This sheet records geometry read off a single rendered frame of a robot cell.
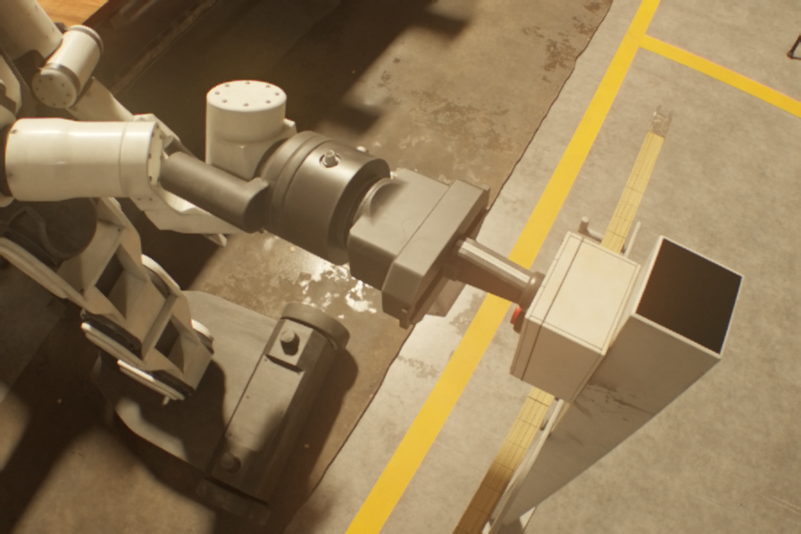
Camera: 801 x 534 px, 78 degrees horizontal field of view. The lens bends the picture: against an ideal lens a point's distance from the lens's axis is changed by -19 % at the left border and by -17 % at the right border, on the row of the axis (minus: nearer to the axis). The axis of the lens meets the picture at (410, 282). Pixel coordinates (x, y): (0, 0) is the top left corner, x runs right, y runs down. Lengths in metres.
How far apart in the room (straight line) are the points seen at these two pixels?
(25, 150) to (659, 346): 0.48
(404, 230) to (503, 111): 1.81
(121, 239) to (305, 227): 0.60
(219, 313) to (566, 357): 1.36
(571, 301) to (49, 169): 0.41
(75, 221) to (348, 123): 1.46
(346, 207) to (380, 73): 1.96
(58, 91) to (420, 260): 0.71
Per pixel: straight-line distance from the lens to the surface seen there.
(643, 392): 0.41
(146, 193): 0.50
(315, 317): 1.55
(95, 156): 0.50
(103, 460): 1.91
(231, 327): 1.64
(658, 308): 0.33
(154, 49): 1.94
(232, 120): 0.46
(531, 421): 0.61
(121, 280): 1.14
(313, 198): 0.42
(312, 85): 2.38
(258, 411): 1.51
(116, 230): 1.00
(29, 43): 0.98
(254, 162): 0.46
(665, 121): 0.87
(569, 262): 0.39
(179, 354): 1.43
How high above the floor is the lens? 1.59
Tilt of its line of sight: 62 degrees down
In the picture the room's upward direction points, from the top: 8 degrees counter-clockwise
